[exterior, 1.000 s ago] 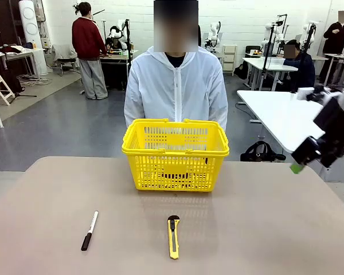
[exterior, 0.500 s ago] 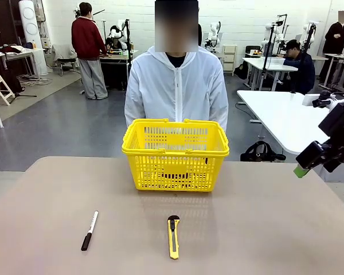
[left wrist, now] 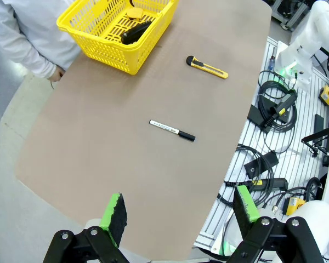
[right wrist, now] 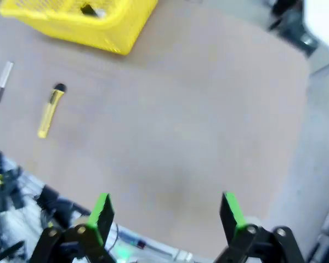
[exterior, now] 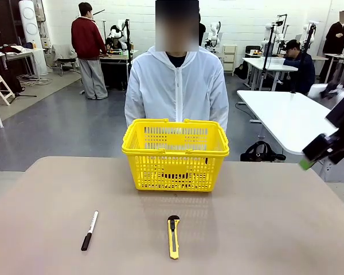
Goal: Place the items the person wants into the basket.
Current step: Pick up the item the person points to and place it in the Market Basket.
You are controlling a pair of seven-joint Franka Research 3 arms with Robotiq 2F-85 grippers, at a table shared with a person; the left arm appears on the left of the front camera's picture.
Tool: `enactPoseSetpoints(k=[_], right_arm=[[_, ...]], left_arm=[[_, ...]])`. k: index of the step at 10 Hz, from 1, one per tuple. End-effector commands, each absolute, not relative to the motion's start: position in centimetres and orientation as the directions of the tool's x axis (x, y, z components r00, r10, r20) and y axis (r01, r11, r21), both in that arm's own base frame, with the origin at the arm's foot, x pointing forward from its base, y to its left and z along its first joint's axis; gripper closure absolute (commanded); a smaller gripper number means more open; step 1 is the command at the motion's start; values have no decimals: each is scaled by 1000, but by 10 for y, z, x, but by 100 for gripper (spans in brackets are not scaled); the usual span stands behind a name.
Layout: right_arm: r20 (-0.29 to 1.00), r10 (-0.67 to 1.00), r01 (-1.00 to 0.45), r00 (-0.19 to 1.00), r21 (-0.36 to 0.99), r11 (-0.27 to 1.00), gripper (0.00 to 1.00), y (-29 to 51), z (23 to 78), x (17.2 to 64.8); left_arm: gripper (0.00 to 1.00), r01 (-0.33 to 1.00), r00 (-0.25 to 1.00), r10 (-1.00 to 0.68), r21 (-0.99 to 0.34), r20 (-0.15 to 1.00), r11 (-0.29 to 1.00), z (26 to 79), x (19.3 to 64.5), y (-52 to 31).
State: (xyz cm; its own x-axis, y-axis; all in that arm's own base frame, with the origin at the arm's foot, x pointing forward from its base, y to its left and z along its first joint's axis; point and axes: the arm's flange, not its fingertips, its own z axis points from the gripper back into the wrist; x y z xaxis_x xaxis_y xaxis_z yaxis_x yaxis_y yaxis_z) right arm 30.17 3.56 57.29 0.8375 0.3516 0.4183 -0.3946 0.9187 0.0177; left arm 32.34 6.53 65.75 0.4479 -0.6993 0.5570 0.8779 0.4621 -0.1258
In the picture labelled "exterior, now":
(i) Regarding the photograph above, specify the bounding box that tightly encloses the grey table with clothes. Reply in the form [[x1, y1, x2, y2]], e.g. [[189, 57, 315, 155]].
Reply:
[[0, 44, 46, 83]]

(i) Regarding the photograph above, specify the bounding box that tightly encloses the person in white hooded jacket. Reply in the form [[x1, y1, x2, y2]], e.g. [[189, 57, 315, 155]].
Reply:
[[124, 0, 230, 133]]

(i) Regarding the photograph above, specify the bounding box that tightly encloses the person's left forearm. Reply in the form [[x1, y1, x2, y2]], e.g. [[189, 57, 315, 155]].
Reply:
[[209, 103, 230, 133]]

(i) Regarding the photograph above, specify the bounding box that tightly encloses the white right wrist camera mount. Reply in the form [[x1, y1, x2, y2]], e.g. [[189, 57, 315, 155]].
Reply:
[[307, 82, 344, 100]]

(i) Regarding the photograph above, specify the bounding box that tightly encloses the standing person in black clothes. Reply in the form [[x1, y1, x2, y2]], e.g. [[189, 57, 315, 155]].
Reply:
[[319, 10, 344, 84]]

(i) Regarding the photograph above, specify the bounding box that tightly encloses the metal frame chair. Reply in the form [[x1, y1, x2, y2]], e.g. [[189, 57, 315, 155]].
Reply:
[[53, 45, 84, 77]]

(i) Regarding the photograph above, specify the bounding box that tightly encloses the long white background table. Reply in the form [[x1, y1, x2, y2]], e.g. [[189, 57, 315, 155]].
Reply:
[[241, 56, 299, 92]]

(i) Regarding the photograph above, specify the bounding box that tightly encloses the large white table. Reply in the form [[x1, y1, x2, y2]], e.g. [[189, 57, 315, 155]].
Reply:
[[236, 90, 344, 184]]

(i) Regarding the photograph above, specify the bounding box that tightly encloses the yellow black utility knife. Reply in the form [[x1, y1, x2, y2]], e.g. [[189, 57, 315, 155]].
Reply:
[[167, 215, 181, 260]]

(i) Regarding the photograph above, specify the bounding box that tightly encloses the black camera stand pole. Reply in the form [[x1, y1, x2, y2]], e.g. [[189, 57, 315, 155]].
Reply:
[[262, 24, 276, 87], [290, 24, 316, 95], [125, 18, 134, 76]]

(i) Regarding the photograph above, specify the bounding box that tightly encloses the white marker with black cap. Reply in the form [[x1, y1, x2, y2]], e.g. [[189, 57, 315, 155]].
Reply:
[[80, 211, 99, 252]]

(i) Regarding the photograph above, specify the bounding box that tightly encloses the yellow plastic shopping basket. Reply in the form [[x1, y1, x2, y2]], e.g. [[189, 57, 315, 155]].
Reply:
[[121, 118, 230, 193]]

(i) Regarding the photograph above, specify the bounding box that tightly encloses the white tower air conditioner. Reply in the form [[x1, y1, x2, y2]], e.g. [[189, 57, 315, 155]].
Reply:
[[18, 0, 49, 76]]

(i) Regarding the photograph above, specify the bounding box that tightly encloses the wooden folding step stool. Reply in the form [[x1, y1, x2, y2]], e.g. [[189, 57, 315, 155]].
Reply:
[[0, 68, 16, 107]]

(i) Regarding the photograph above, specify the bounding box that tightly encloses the black backpack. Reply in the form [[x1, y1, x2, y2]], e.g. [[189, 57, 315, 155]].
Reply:
[[234, 63, 249, 81]]

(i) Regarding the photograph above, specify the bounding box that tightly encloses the worktable with green light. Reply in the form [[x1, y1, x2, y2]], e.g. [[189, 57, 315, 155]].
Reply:
[[100, 49, 139, 92]]

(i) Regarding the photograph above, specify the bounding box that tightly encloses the black bag with straps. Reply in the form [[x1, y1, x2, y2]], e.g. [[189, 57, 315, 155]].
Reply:
[[240, 140, 287, 163]]

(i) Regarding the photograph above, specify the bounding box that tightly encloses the white drawer cabinet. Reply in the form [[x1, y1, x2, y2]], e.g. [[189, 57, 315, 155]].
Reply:
[[222, 45, 238, 73]]

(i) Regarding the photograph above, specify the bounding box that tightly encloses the person's right forearm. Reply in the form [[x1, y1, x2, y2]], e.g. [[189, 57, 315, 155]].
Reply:
[[124, 101, 144, 127]]

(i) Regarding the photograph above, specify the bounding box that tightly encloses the seated person in dark jacket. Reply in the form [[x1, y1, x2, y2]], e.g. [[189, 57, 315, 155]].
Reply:
[[283, 39, 316, 96]]

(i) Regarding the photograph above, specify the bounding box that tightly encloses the person in red jacket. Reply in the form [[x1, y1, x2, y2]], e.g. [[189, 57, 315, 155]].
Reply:
[[71, 2, 109, 101]]

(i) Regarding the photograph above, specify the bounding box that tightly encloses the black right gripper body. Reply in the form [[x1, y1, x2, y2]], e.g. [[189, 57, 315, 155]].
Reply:
[[324, 95, 344, 146]]

